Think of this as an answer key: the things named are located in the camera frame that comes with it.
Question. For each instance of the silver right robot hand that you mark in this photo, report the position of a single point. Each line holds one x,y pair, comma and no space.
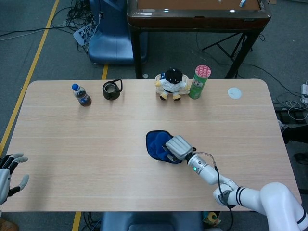
179,148

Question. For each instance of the black grey left robot hand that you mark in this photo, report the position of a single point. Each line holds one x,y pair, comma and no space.
5,178

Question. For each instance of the blue microfiber cloth black edge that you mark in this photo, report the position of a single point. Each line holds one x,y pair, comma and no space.
156,144

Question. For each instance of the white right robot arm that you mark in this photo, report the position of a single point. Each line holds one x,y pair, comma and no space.
252,192

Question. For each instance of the black-headed plush doll white coat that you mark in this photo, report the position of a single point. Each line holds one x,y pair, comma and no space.
171,84

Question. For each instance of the green chips can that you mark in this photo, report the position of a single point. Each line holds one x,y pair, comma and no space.
198,84

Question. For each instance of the yellow tape roll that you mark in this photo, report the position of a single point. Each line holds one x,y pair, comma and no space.
213,217

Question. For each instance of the blue grey robot body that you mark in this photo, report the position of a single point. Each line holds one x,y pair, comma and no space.
149,221

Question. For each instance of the pepsi cola plastic bottle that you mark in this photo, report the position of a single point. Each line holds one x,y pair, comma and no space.
82,97

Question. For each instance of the blue chair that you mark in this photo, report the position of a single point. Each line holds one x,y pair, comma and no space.
113,43

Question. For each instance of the dark wood mahjong table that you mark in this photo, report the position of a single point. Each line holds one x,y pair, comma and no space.
192,19

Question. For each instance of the white power strip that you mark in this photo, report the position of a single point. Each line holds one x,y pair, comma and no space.
304,92

